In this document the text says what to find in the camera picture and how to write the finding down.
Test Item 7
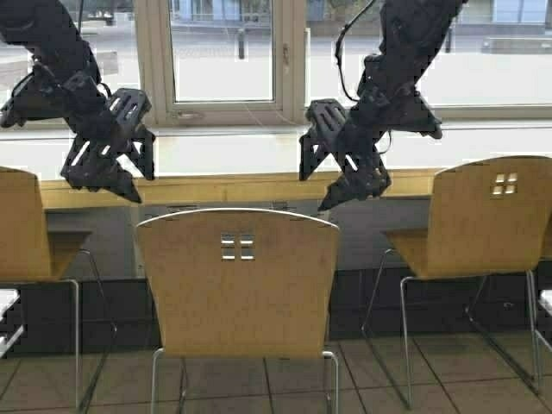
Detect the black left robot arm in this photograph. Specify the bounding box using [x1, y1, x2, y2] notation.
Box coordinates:
[1, 1, 155, 203]

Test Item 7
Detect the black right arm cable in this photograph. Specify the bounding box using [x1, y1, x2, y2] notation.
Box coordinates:
[334, 0, 393, 156]

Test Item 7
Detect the white window frame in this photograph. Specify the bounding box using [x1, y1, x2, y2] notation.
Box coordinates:
[0, 0, 552, 129]

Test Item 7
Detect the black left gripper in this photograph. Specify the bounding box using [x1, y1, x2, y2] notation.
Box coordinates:
[60, 72, 156, 204]

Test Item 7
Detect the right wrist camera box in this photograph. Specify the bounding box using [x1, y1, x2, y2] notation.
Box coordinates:
[386, 88, 442, 140]

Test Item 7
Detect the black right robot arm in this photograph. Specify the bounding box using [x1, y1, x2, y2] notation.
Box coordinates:
[299, 1, 463, 211]

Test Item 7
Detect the left base platform edge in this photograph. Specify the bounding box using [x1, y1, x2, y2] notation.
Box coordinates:
[1, 289, 25, 358]

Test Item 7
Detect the long wooden counter table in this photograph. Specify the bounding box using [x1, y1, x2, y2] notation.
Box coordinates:
[1, 121, 551, 210]

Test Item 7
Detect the black bollard outside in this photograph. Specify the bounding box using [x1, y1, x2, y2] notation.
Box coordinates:
[237, 28, 245, 60]

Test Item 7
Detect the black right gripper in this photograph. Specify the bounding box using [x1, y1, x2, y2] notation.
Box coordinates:
[298, 98, 394, 211]

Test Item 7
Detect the right base platform edge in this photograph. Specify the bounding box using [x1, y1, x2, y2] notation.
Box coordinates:
[537, 289, 551, 336]

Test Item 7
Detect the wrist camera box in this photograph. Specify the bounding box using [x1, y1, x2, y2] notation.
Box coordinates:
[386, 88, 442, 140]
[1, 64, 70, 129]

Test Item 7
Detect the base platform edge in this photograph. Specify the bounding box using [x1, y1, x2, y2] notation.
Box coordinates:
[537, 289, 551, 336]
[1, 289, 25, 358]

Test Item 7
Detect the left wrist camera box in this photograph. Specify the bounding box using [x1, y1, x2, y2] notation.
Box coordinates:
[1, 64, 70, 129]

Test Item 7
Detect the wooden chair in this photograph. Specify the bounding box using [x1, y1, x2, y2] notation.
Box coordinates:
[1, 166, 117, 413]
[385, 155, 551, 393]
[135, 207, 342, 414]

